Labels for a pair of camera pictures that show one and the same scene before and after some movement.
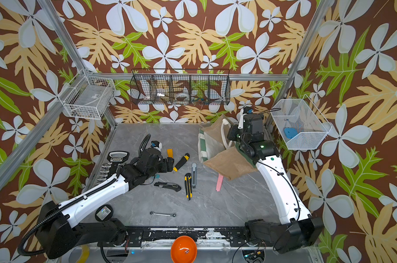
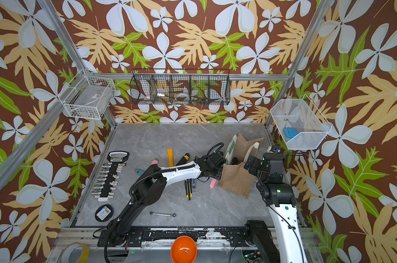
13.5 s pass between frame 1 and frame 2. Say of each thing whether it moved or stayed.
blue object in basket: stayed
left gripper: moved
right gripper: moved
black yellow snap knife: stayed
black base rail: stayed
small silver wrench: stayed
